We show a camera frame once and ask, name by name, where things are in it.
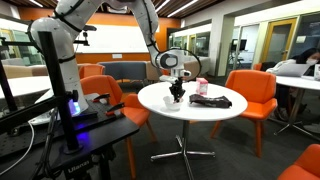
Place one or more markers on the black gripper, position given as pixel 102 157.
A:
pixel 177 86

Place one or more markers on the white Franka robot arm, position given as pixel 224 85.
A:
pixel 66 66

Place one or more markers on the white bowl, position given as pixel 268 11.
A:
pixel 172 105

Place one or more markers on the pink snack box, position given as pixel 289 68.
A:
pixel 202 86

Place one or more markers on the black snack bag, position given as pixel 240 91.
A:
pixel 210 101

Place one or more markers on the grey blue sofa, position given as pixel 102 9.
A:
pixel 123 70

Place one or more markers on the orange armchair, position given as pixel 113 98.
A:
pixel 103 88
pixel 303 165
pixel 90 70
pixel 253 91

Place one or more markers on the monitor on stand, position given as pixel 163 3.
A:
pixel 238 46

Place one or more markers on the black perforated mounting board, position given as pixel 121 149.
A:
pixel 100 128

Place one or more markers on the yellow framed door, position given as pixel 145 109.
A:
pixel 278 40

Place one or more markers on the grey laptop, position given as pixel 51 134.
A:
pixel 292 70

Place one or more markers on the black Ulanzi tripod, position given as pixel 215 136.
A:
pixel 78 166

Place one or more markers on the white round side table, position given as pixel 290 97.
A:
pixel 300 83

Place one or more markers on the silver laptop with stickers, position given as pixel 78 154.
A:
pixel 317 72

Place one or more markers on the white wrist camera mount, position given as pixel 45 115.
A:
pixel 167 79

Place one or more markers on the chrome table pedestal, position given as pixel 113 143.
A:
pixel 184 146

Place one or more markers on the wall whiteboard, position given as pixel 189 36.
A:
pixel 113 39

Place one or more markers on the black stereo camera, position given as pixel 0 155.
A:
pixel 89 28

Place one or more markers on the black camera stand frame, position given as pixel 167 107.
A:
pixel 58 93

